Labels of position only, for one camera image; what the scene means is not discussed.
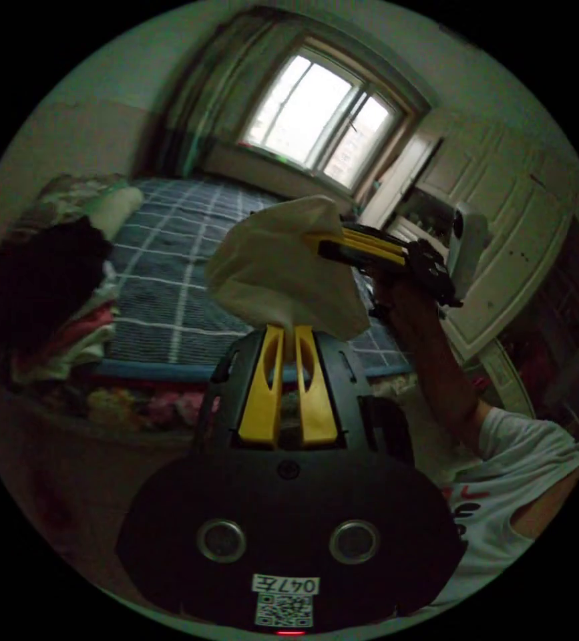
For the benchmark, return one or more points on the person's right hand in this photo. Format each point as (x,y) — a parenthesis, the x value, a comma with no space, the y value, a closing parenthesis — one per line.
(405,303)

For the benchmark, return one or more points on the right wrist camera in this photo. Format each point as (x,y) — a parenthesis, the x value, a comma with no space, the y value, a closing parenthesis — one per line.
(469,240)

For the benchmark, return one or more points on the floral rolled blanket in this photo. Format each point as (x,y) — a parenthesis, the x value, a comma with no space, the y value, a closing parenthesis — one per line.
(76,196)

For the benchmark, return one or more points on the dark curtain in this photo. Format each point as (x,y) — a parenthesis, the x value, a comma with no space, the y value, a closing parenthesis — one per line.
(209,100)

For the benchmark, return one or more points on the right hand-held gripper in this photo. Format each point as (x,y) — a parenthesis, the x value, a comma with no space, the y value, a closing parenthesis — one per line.
(432,270)

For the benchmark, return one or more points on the white pillow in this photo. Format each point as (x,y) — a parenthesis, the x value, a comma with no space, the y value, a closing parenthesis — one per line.
(118,210)

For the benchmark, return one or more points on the bed with blue checked sheet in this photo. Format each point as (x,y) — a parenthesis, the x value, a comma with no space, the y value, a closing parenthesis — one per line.
(179,280)

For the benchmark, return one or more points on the window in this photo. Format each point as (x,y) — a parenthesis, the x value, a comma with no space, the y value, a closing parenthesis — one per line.
(319,115)

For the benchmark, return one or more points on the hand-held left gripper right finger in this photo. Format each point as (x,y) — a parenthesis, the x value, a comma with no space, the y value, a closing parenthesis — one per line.
(314,400)

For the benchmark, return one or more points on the pile of clothes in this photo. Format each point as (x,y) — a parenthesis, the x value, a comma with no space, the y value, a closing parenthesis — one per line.
(54,300)

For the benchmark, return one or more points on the person's right forearm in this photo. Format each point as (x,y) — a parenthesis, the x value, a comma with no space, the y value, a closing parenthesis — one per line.
(439,370)

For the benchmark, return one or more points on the person's body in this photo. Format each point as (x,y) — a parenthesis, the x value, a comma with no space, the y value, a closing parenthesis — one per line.
(509,481)

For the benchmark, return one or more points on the white tank top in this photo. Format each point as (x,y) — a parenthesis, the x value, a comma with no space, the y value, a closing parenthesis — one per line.
(279,265)

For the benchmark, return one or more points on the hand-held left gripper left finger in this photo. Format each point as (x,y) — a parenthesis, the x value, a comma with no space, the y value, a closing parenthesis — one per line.
(261,395)

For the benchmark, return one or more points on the white cupboard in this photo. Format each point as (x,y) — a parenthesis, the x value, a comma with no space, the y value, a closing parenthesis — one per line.
(509,210)

